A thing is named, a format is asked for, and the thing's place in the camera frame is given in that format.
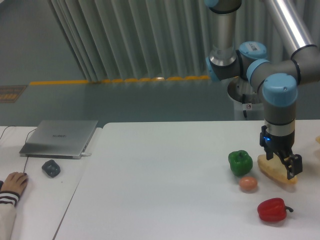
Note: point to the triangular toasted bread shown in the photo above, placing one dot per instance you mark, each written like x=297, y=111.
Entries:
x=275, y=170

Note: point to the person's hand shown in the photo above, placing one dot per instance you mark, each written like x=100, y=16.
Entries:
x=13, y=183

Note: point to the silver closed laptop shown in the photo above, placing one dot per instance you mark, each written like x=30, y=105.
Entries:
x=59, y=139

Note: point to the pale corrugated curtain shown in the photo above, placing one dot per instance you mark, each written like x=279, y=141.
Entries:
x=138, y=39

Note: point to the green bell pepper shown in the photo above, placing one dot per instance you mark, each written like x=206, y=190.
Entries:
x=240, y=162

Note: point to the small dark grey device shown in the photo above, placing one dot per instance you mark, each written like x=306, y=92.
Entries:
x=51, y=168

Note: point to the forearm in striped cuff sleeve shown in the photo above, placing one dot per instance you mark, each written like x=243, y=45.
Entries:
x=8, y=201

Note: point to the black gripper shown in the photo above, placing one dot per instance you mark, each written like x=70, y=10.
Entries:
x=281, y=146

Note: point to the brown egg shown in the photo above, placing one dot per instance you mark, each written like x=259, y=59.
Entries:
x=248, y=183

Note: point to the white usb plug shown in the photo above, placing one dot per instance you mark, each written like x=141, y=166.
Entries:
x=85, y=154

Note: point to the red bell pepper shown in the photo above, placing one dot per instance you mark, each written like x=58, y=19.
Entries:
x=273, y=210

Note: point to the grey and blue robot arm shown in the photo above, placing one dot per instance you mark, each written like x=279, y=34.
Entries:
x=276, y=85

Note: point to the wicker basket edge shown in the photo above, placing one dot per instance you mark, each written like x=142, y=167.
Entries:
x=318, y=139

